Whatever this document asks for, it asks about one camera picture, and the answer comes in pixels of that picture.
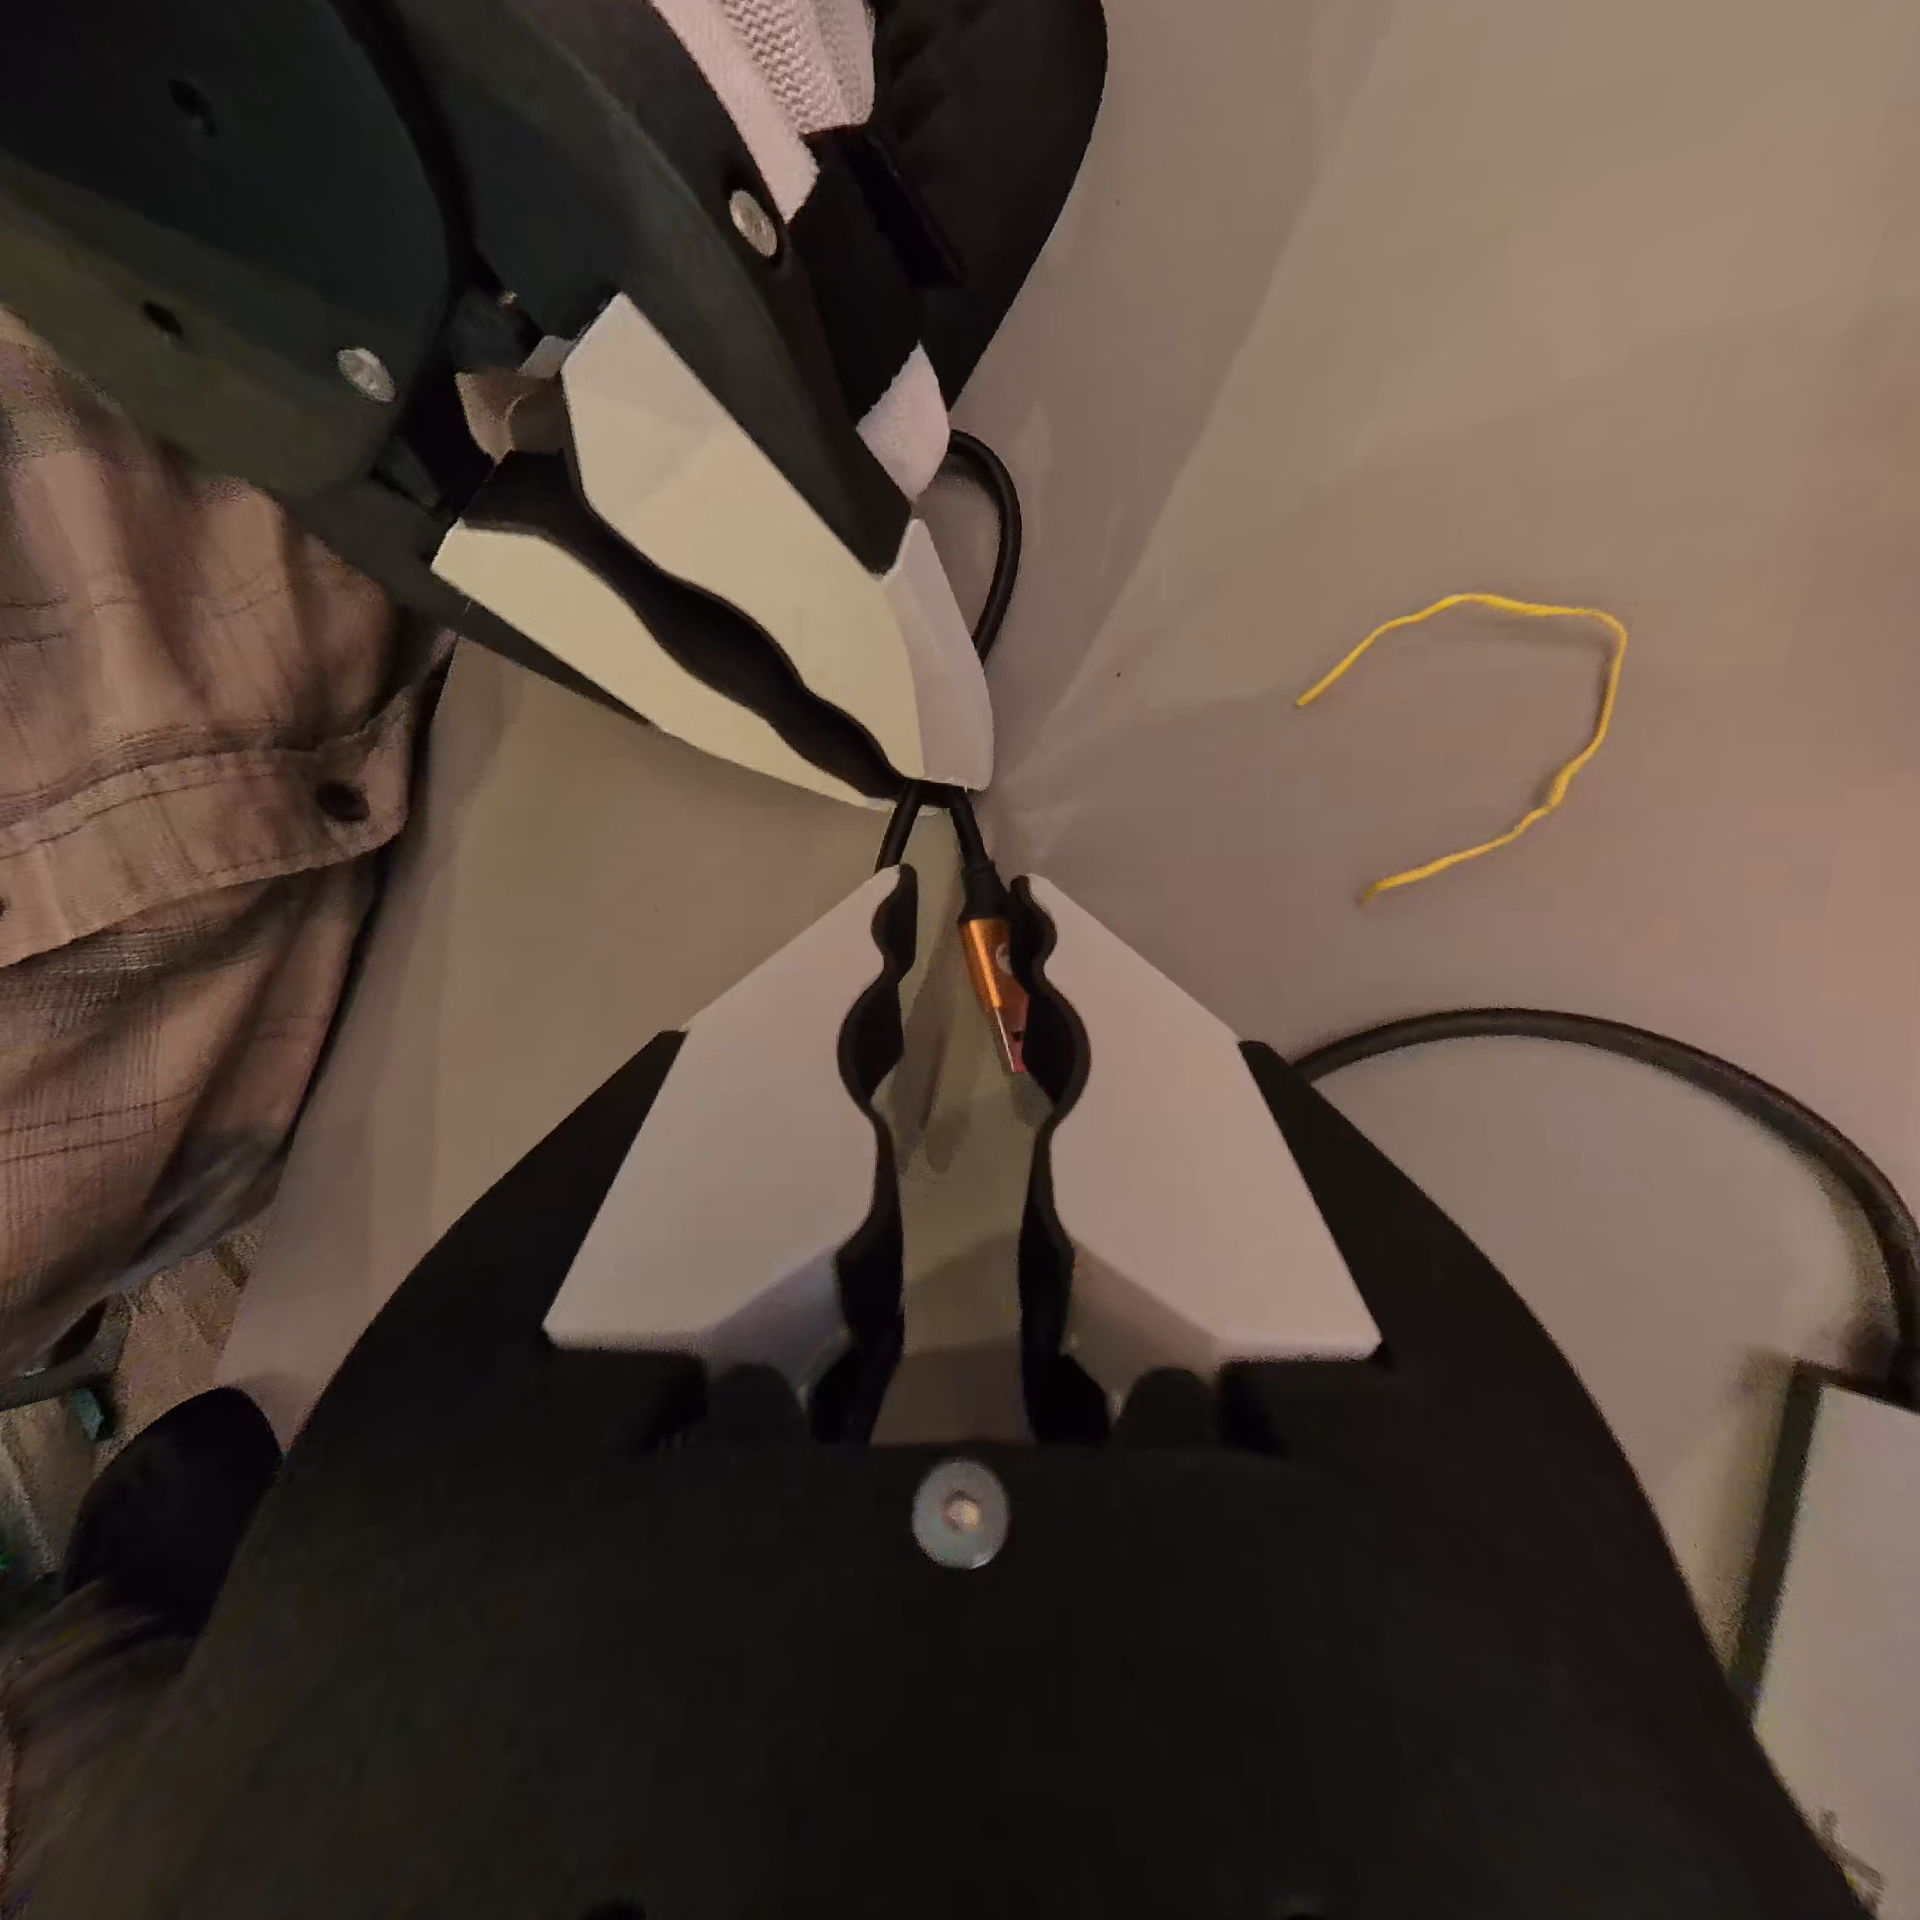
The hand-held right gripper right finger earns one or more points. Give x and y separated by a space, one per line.
1200 1189

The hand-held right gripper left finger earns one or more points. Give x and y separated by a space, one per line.
717 1189

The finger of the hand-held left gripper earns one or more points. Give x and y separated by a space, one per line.
754 510
601 626

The yellow twist tie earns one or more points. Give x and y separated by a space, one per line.
1506 596

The person's left hand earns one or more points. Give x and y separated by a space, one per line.
754 77

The person's plaid shirt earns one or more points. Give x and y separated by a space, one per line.
151 754

